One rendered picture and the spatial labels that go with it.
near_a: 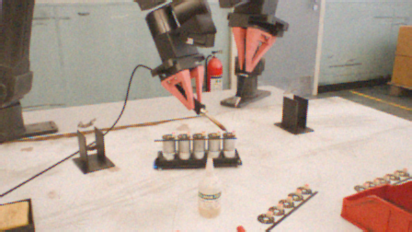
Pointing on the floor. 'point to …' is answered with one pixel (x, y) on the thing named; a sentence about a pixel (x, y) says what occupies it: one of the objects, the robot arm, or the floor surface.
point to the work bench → (324, 107)
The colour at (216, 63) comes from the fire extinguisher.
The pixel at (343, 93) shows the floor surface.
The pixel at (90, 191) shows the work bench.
